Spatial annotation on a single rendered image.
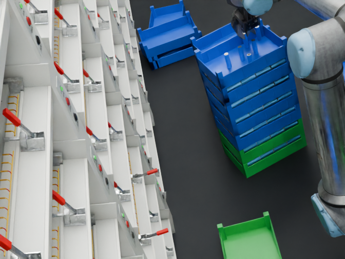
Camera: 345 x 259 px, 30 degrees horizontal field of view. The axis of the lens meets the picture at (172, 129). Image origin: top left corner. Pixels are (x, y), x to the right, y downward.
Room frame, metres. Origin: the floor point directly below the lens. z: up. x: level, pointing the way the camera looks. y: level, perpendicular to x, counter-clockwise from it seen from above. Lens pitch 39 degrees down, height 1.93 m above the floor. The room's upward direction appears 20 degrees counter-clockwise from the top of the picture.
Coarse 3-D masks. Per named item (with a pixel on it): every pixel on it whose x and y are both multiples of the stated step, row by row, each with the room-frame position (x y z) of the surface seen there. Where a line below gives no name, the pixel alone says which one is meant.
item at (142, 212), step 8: (128, 136) 1.76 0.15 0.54; (136, 136) 1.76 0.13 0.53; (128, 144) 1.76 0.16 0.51; (136, 144) 1.76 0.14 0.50; (136, 152) 1.73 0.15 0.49; (128, 160) 1.69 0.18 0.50; (136, 160) 1.68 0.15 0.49; (136, 168) 1.64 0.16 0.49; (136, 184) 1.57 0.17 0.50; (144, 184) 1.56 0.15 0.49; (136, 192) 1.53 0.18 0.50; (144, 192) 1.52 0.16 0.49; (136, 200) 1.49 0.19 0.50; (144, 200) 1.49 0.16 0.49; (144, 208) 1.45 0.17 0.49; (136, 216) 1.42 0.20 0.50; (144, 216) 1.42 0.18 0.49; (144, 224) 1.39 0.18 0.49; (144, 232) 1.35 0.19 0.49; (152, 240) 1.32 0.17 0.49; (144, 248) 1.29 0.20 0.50; (152, 248) 1.29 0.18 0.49; (152, 256) 1.26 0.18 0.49
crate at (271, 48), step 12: (252, 36) 2.15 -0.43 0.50; (264, 36) 2.14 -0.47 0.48; (276, 36) 2.04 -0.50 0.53; (216, 48) 2.12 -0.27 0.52; (228, 48) 2.13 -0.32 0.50; (252, 48) 2.09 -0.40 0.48; (264, 48) 2.06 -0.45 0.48; (276, 48) 1.96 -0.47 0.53; (204, 60) 2.10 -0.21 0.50; (216, 60) 2.10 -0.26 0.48; (240, 60) 2.04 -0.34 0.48; (264, 60) 1.95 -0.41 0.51; (276, 60) 1.96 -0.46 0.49; (204, 72) 2.05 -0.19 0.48; (216, 72) 1.91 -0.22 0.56; (228, 72) 1.99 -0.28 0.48; (240, 72) 1.92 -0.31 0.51; (252, 72) 1.93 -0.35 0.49; (216, 84) 1.95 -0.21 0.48; (228, 84) 1.91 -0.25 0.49
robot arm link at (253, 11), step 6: (240, 0) 1.91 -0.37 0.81; (246, 0) 1.86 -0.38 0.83; (252, 0) 1.84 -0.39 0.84; (258, 0) 1.84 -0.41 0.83; (264, 0) 1.84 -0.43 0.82; (270, 0) 1.84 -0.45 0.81; (276, 0) 1.86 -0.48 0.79; (246, 6) 1.85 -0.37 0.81; (252, 6) 1.84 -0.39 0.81; (258, 6) 1.85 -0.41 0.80; (264, 6) 1.85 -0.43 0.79; (270, 6) 1.85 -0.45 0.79; (252, 12) 1.85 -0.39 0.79; (258, 12) 1.85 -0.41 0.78; (264, 12) 1.85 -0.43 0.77
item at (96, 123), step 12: (84, 48) 1.76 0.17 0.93; (96, 48) 1.76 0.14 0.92; (84, 60) 1.74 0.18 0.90; (96, 60) 1.74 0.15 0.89; (84, 72) 1.58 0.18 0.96; (96, 72) 1.67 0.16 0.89; (84, 84) 1.58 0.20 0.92; (96, 84) 1.58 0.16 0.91; (84, 96) 1.54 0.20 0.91; (96, 96) 1.55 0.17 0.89; (96, 108) 1.49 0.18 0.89; (96, 120) 1.43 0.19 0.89; (96, 132) 1.38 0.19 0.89; (108, 132) 1.38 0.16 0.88; (96, 144) 1.31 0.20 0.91; (108, 144) 1.32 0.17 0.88; (108, 156) 1.28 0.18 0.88; (108, 168) 1.23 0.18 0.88
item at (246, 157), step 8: (296, 128) 1.96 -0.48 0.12; (224, 136) 2.09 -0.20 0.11; (280, 136) 1.95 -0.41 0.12; (288, 136) 1.95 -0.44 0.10; (264, 144) 1.93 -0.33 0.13; (272, 144) 1.94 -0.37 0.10; (280, 144) 1.94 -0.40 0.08; (232, 152) 2.00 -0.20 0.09; (240, 152) 1.91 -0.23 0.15; (248, 152) 1.91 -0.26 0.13; (256, 152) 1.92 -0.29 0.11; (264, 152) 1.93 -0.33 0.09; (240, 160) 1.92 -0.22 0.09; (248, 160) 1.91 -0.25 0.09
